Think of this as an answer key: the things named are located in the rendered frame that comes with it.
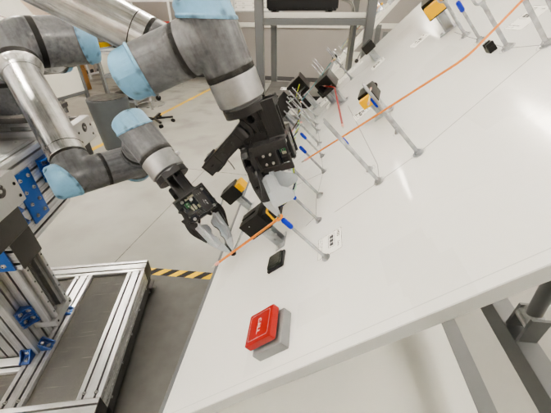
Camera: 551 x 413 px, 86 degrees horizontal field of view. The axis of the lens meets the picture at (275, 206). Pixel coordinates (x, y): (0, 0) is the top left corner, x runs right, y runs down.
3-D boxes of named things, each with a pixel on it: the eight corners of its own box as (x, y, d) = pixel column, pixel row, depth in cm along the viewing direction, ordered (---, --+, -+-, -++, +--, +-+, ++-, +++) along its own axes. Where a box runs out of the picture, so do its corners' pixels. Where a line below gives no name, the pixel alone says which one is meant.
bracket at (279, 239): (279, 237, 64) (262, 223, 63) (286, 231, 63) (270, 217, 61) (275, 251, 61) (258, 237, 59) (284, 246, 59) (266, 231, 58)
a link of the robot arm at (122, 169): (97, 165, 72) (97, 142, 63) (143, 152, 78) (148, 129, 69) (113, 192, 71) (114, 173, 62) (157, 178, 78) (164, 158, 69)
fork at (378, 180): (384, 181, 48) (328, 117, 43) (375, 188, 49) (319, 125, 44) (382, 175, 50) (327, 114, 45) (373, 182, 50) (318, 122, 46)
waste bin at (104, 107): (102, 156, 359) (84, 103, 325) (102, 143, 393) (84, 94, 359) (142, 149, 376) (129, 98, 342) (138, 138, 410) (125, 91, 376)
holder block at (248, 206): (234, 218, 102) (212, 200, 99) (257, 197, 97) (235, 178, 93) (231, 226, 98) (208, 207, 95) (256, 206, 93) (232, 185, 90)
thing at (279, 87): (262, 108, 146) (262, 94, 142) (271, 93, 176) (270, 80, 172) (330, 111, 143) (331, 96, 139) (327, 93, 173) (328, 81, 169)
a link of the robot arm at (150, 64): (153, 93, 53) (208, 69, 50) (127, 110, 43) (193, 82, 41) (126, 46, 48) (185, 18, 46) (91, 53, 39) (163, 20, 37)
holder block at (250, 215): (257, 227, 63) (243, 215, 62) (275, 214, 61) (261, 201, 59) (252, 240, 60) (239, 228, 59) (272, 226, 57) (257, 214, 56)
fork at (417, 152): (425, 152, 45) (369, 81, 40) (415, 160, 46) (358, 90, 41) (421, 147, 46) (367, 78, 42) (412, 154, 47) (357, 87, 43)
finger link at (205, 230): (220, 261, 60) (192, 225, 60) (220, 260, 65) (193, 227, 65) (233, 251, 61) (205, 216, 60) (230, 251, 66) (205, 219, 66)
